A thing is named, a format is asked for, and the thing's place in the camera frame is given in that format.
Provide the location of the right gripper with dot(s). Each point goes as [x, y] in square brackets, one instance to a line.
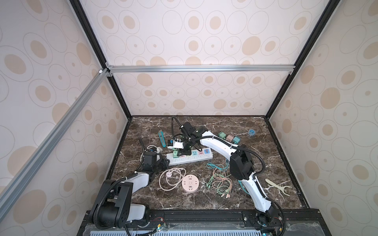
[181, 151]

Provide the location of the light green plug adapter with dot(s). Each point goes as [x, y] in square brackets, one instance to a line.
[175, 154]

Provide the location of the dark teal plug adapter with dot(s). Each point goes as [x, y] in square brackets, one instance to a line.
[236, 140]

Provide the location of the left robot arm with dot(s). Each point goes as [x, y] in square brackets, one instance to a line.
[113, 206]

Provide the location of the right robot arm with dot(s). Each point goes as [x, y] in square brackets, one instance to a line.
[245, 165]

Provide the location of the pink plug adapter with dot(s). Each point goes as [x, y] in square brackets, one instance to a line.
[229, 138]

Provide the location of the white multicolour power strip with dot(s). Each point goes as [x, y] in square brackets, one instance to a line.
[204, 155]

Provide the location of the teal peeler tool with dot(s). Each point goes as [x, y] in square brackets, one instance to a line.
[162, 139]

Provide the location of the pink round socket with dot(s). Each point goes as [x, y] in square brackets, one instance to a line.
[190, 183]

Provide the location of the blue bottle cap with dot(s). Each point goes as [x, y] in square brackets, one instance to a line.
[251, 132]

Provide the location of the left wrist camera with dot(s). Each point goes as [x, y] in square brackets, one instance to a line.
[154, 148]

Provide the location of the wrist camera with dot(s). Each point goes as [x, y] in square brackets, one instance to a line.
[154, 148]
[175, 144]

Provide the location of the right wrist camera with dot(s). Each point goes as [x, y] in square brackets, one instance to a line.
[175, 144]

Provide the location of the rear aluminium rail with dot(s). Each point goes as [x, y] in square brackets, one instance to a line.
[200, 68]

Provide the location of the aluminium rail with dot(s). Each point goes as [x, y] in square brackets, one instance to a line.
[200, 68]
[31, 167]

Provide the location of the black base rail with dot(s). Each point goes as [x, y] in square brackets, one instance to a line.
[299, 222]

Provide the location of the left aluminium rail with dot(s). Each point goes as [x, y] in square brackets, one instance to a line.
[31, 167]

